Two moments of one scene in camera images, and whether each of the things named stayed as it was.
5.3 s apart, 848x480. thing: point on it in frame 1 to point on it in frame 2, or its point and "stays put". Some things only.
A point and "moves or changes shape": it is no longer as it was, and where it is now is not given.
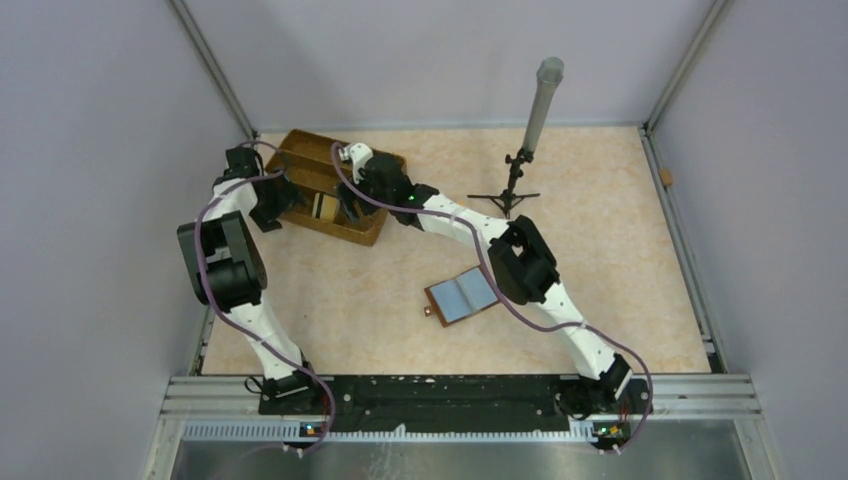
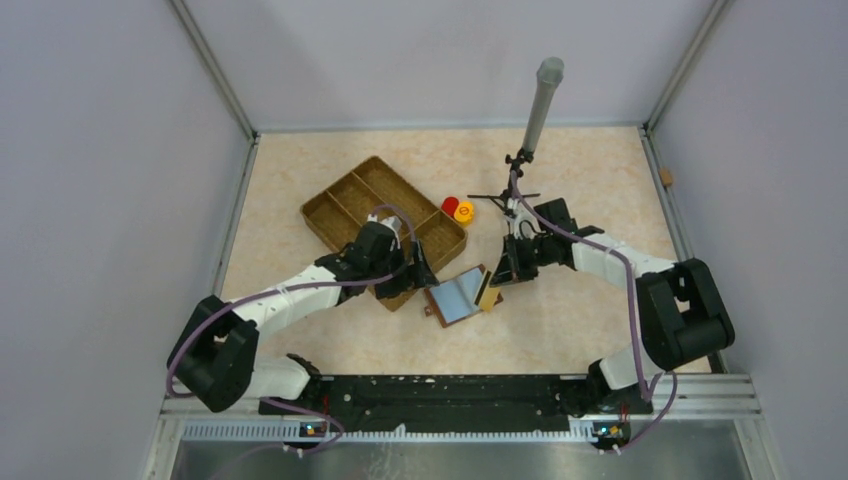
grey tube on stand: (549, 75) stays put
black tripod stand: (508, 198) stays put
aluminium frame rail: (685, 408) stays put
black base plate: (453, 404) stays put
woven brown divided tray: (316, 169) moves or changes shape
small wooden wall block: (667, 176) stays put
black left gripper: (287, 196) to (419, 276)
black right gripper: (347, 196) to (511, 268)
